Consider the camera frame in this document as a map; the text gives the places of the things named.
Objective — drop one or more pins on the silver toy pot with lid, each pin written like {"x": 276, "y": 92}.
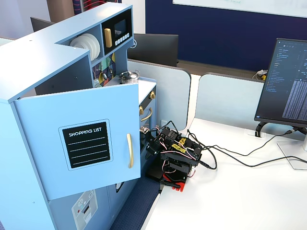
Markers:
{"x": 129, "y": 76}

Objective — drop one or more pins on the black toy microwave door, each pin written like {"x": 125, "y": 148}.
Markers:
{"x": 123, "y": 21}

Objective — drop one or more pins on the blue textured fabric mat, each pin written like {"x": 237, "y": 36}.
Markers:
{"x": 136, "y": 206}

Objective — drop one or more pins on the blue shopping list cabinet door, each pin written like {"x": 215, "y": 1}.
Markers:
{"x": 48, "y": 112}

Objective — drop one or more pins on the white whiteboard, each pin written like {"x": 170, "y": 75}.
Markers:
{"x": 239, "y": 6}

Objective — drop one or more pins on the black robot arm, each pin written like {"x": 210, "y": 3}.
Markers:
{"x": 182, "y": 153}

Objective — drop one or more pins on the red robot base clamp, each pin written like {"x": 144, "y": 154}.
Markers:
{"x": 178, "y": 185}

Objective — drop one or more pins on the toy oven door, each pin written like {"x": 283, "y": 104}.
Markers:
{"x": 149, "y": 105}

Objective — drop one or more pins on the black monitor back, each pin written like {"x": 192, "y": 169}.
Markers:
{"x": 40, "y": 24}
{"x": 156, "y": 49}

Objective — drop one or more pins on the gold oven knob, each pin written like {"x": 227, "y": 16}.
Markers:
{"x": 141, "y": 110}
{"x": 152, "y": 95}

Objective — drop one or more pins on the white toy plate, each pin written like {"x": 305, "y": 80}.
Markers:
{"x": 94, "y": 44}
{"x": 80, "y": 43}
{"x": 98, "y": 49}

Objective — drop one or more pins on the computer monitor showing code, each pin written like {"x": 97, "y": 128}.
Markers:
{"x": 285, "y": 83}

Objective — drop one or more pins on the grey desk divider panel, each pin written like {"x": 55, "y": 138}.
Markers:
{"x": 227, "y": 98}
{"x": 165, "y": 91}

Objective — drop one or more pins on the silver monitor stand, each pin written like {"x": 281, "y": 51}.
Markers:
{"x": 292, "y": 153}

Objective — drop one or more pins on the blue dispenser print door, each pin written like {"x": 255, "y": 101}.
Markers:
{"x": 72, "y": 210}

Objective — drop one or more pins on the blue toy kitchen cabinet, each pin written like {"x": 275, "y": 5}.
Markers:
{"x": 43, "y": 60}

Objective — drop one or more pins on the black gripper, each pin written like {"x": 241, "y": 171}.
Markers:
{"x": 151, "y": 142}

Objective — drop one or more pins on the silver toy grater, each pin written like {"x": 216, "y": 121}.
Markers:
{"x": 96, "y": 83}

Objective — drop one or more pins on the hanging toy utensil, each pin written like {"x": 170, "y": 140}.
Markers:
{"x": 105, "y": 76}

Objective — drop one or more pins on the black holder on clear base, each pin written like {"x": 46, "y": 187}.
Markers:
{"x": 259, "y": 129}

